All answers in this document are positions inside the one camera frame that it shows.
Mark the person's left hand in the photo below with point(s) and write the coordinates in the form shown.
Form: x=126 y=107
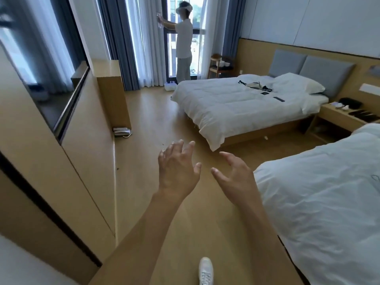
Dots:
x=175 y=172

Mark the person's right hand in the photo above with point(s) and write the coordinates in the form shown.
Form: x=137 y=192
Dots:
x=237 y=182

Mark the person's left little finger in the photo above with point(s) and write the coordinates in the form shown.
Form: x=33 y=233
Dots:
x=161 y=157

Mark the person's left middle finger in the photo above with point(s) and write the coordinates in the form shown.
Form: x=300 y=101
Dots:
x=179 y=148

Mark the person's right thumb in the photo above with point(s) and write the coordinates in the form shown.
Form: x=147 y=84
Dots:
x=217 y=175

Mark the person's left thumb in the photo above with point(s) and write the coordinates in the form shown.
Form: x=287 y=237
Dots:
x=196 y=170

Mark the person's right forearm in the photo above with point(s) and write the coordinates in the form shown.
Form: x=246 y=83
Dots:
x=264 y=240

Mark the person's left forearm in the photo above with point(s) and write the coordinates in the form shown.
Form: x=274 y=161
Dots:
x=142 y=240

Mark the grey desk telephone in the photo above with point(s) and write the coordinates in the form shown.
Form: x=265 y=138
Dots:
x=121 y=132

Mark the white duvet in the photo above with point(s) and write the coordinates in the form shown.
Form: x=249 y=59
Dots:
x=326 y=198
x=231 y=112

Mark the wooden cabinet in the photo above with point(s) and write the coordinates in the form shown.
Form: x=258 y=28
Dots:
x=112 y=94

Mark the small wooden chair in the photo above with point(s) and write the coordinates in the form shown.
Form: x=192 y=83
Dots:
x=216 y=68

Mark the white cups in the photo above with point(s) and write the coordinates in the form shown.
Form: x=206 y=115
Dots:
x=224 y=64

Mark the white shoe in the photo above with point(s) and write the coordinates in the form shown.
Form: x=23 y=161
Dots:
x=205 y=271

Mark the tall window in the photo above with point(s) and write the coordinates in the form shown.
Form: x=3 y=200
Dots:
x=172 y=47

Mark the white sheer curtain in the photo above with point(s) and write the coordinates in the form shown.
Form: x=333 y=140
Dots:
x=148 y=41
x=211 y=26

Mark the blue curtain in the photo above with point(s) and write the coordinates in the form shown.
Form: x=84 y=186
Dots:
x=118 y=41
x=233 y=26

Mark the white pillow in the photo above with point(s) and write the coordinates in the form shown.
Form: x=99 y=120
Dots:
x=299 y=83

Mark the wooden nightstand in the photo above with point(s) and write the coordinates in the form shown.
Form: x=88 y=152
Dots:
x=335 y=118

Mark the grey headboard cushion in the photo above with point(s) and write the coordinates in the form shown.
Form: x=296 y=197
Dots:
x=329 y=74
x=286 y=62

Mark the white headset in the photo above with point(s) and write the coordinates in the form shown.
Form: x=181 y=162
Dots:
x=184 y=8

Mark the black pouch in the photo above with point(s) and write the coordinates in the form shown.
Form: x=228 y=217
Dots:
x=351 y=103

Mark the dark slippers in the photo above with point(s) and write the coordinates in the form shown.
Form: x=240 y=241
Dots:
x=363 y=115

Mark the wooden bed frame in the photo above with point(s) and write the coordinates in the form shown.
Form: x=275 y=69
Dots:
x=267 y=130

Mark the long wooden wall console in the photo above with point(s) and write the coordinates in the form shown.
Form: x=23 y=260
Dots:
x=59 y=175

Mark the wall-mounted black television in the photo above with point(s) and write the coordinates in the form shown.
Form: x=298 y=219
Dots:
x=44 y=71

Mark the white wall panel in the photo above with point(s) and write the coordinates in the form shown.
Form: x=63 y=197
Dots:
x=371 y=89

